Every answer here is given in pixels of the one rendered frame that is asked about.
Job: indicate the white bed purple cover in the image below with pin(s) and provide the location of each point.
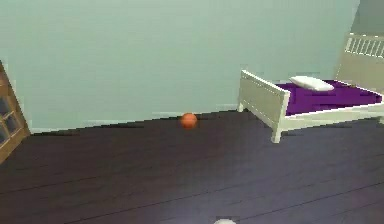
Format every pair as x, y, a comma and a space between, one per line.
320, 100

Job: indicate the white pillow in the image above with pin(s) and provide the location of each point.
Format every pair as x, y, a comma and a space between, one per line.
311, 83

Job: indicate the white slatted headboard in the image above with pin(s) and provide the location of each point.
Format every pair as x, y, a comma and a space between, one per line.
365, 46

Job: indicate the brown wooden shelf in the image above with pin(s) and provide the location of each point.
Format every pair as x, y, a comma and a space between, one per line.
8, 120

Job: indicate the white basketball with black lines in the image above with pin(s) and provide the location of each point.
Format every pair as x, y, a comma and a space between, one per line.
225, 221

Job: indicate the orange basketball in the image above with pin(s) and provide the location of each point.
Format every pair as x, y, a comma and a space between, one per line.
188, 120

